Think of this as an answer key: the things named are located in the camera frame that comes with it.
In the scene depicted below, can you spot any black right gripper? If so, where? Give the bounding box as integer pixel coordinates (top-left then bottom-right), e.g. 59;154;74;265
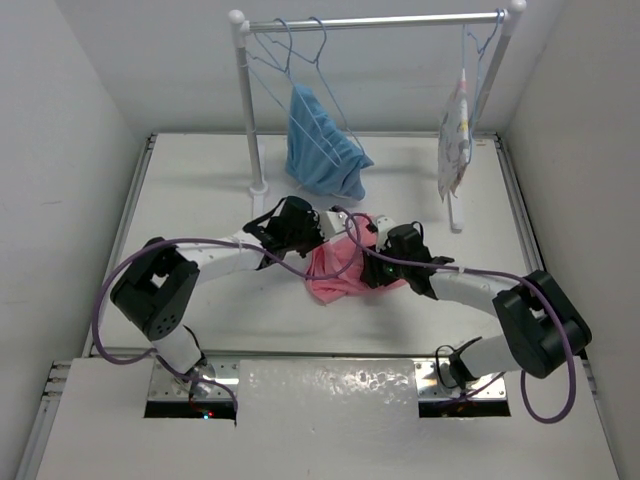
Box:
362;239;410;289

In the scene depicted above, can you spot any pink t shirt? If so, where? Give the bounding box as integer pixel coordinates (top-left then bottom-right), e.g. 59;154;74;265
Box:
306;234;406;305

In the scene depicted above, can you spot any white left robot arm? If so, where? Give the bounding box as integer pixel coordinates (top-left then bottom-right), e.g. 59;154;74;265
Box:
110;196;344;375

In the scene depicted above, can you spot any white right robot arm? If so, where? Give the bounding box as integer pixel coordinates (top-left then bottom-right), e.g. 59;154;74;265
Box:
360;216;592;389

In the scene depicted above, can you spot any blue t shirt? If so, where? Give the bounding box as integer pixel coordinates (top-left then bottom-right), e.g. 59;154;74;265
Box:
285;84;374;201

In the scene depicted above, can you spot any blue hanger holding blue shirt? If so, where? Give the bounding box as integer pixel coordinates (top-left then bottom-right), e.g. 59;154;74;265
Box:
291;16;366;157

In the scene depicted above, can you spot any empty blue hanger right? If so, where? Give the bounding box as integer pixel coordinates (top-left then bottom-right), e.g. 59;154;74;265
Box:
469;7;507;131

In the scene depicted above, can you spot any white patterned garment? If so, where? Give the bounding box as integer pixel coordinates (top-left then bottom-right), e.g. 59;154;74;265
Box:
437;69;471;200

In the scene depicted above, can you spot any white metal clothes rack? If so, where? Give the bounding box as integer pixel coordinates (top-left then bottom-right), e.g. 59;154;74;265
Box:
228;1;527;232

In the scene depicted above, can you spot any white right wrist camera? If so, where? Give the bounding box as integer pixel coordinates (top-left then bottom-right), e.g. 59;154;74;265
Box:
373;215;397;252

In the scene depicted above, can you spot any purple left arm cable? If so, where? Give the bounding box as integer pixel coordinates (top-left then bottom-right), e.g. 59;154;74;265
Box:
92;212;371;416

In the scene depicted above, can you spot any empty blue wire hanger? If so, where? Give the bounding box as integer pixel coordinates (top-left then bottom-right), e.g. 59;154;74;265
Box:
247;17;346;169

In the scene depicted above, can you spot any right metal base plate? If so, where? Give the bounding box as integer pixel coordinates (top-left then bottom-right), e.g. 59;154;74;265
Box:
414;357;508;402

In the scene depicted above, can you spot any metal base plate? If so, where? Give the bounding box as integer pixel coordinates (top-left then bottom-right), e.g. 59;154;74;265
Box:
414;357;508;402
147;355;239;403

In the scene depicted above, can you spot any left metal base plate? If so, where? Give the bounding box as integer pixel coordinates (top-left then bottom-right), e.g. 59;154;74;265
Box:
147;355;239;403

